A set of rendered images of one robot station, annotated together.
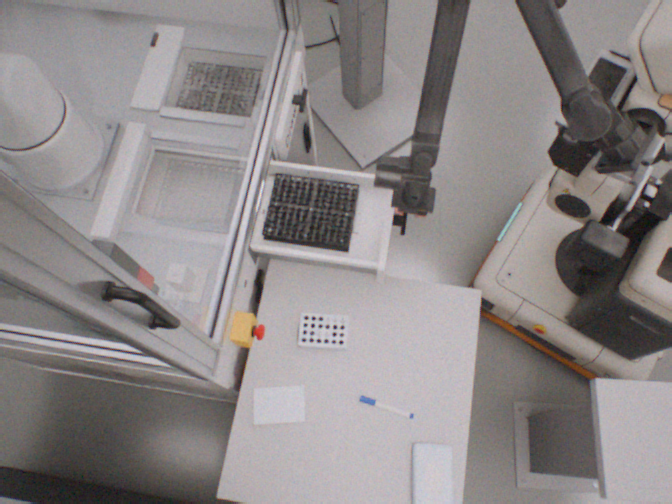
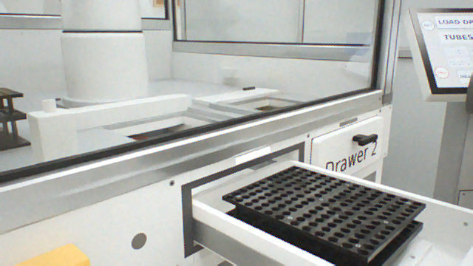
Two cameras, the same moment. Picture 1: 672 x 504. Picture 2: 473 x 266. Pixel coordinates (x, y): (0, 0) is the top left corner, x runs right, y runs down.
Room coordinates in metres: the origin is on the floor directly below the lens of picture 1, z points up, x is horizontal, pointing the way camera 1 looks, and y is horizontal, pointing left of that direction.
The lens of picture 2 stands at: (0.13, -0.07, 1.13)
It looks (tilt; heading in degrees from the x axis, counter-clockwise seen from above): 15 degrees down; 27
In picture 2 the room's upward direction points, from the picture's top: straight up
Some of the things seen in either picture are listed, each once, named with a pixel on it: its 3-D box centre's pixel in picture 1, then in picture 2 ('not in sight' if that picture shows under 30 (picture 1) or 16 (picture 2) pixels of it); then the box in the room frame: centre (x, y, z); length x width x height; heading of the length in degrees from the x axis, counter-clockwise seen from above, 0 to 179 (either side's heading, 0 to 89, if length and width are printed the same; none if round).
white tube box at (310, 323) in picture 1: (324, 331); not in sight; (0.31, 0.05, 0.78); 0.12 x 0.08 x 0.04; 79
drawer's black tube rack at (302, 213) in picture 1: (312, 214); (320, 219); (0.61, 0.05, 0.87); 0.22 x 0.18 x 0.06; 74
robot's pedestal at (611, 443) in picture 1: (596, 443); not in sight; (-0.04, -0.72, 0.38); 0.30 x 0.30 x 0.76; 80
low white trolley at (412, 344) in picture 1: (356, 402); not in sight; (0.16, -0.01, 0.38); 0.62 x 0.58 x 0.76; 164
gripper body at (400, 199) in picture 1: (414, 193); not in sight; (0.57, -0.20, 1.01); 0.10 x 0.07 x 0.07; 73
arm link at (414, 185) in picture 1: (415, 180); not in sight; (0.57, -0.20, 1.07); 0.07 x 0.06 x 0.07; 75
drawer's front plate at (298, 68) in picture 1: (290, 105); (350, 150); (0.94, 0.07, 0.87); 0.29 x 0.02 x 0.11; 164
